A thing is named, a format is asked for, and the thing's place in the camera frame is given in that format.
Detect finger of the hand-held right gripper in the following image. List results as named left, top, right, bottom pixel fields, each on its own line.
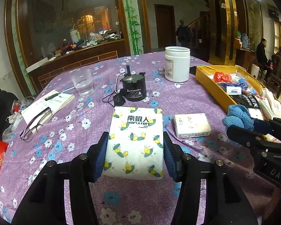
left=226, top=125, right=263, bottom=149
left=253, top=117, right=281, bottom=136

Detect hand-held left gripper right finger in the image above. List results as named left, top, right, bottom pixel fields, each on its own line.
left=163, top=131, right=258, bottom=225

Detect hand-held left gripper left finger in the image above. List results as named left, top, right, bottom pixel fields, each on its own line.
left=12, top=131, right=109, bottom=225

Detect blue knitted cloth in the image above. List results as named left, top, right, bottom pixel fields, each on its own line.
left=222, top=104, right=255, bottom=131

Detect lemon print tissue pack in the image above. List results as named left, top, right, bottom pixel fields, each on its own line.
left=102, top=106, right=165, bottom=180

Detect small white tissue pack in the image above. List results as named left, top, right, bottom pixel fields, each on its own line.
left=173, top=113, right=212, bottom=138

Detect yellow tray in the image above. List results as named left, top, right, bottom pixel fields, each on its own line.
left=195, top=65, right=281, bottom=121

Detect white gloves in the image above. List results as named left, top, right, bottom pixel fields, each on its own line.
left=258, top=88, right=281, bottom=120

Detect black packet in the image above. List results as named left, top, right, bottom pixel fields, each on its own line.
left=236, top=94, right=264, bottom=119

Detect purple floral tablecloth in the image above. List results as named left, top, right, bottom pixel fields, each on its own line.
left=0, top=52, right=281, bottom=225

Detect blue white patterned packet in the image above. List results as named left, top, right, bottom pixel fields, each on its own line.
left=235, top=77, right=257, bottom=96

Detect small white blue packet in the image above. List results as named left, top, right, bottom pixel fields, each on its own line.
left=226, top=86, right=242, bottom=95

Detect wooden chair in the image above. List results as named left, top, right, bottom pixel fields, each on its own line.
left=267, top=52, right=281, bottom=99

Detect red plastic bag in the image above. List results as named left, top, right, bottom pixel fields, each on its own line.
left=213, top=71, right=234, bottom=83

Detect white notebook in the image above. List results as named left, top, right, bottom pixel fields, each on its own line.
left=21, top=89, right=75, bottom=124

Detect black cylindrical motor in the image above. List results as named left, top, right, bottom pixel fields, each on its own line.
left=121, top=65, right=147, bottom=102

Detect clear glass cup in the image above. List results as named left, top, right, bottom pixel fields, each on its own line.
left=70, top=69, right=94, bottom=97

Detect black pen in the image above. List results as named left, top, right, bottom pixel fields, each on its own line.
left=45, top=86, right=75, bottom=101

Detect blue water jug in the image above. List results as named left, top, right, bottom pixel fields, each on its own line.
left=240, top=33, right=251, bottom=50

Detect clear plastic bag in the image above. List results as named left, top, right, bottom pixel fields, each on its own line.
left=2, top=97, right=35, bottom=143

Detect white plastic jar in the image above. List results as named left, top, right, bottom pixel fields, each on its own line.
left=164, top=46, right=191, bottom=83

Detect wooden counter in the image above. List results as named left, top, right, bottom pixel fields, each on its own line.
left=26, top=39, right=127, bottom=96

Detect black bag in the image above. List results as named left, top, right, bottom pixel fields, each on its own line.
left=0, top=88, right=19, bottom=136

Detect pile of counter clutter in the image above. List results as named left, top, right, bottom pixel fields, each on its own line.
left=54, top=29, right=124, bottom=57

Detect white kettle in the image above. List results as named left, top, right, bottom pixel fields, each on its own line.
left=70, top=29, right=81, bottom=43

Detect wooden door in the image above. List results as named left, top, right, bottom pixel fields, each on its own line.
left=154, top=4, right=177, bottom=47

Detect bamboo painted pillar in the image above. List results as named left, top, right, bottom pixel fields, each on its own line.
left=120, top=0, right=144, bottom=55

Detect black motor cable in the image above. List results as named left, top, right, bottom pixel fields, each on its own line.
left=102, top=94, right=115, bottom=105

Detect black frame eyeglasses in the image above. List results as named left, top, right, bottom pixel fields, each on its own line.
left=20, top=106, right=53, bottom=142

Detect white motor cable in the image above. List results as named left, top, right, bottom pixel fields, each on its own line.
left=114, top=73, right=124, bottom=94

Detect dark coat on post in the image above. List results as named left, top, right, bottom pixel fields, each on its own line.
left=176, top=20, right=192, bottom=48

